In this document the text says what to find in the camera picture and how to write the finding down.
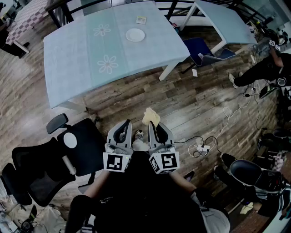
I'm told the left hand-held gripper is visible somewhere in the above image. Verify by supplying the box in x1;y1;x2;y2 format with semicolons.
103;119;135;173

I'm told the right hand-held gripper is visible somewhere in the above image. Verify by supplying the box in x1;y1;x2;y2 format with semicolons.
148;121;180;175

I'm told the yellow sponge cloth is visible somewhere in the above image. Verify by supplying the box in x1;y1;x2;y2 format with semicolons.
142;107;161;127

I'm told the white plate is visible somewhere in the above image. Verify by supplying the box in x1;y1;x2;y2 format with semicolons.
125;28;146;43

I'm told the person's left forearm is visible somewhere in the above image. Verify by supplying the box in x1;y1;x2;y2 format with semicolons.
84;169;111;198

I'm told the grey shoulder bag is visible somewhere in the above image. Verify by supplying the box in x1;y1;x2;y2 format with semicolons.
191;191;230;233

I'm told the person's right forearm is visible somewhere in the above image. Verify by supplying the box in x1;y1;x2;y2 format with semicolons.
171;170;197;194

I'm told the person's leg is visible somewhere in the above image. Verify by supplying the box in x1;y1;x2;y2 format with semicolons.
132;139;150;152

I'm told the black office chair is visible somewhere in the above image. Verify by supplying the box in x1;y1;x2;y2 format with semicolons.
1;113;106;208

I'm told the white round disc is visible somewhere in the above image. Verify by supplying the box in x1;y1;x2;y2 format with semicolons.
63;132;78;148

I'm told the white cylinder roll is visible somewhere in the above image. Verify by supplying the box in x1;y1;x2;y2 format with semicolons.
61;155;77;175

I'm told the person's black shirt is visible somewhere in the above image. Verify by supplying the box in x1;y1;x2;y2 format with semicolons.
65;150;205;233

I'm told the white table leg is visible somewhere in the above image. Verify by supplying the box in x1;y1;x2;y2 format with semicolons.
158;61;181;81

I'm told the dark shell chair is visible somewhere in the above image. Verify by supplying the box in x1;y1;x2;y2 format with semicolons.
215;159;286;196

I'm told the light blue flowered tablecloth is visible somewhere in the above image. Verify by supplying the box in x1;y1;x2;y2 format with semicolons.
43;1;191;109

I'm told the blue padded chair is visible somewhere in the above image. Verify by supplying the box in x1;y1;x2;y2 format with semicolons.
183;37;237;68

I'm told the cluttered white desk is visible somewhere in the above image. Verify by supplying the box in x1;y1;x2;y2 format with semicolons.
0;179;66;233

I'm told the white table with plain cloth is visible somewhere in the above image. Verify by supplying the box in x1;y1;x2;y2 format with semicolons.
179;0;259;55

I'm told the black metal railing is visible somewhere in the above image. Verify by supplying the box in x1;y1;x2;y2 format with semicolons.
45;0;273;29

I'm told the checkered cloth table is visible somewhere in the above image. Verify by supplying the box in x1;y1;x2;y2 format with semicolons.
5;0;50;54

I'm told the black floor cable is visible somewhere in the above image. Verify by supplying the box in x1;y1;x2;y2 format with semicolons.
174;135;225;157

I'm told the white floor cable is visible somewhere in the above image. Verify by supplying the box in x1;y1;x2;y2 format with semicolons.
187;86;260;157

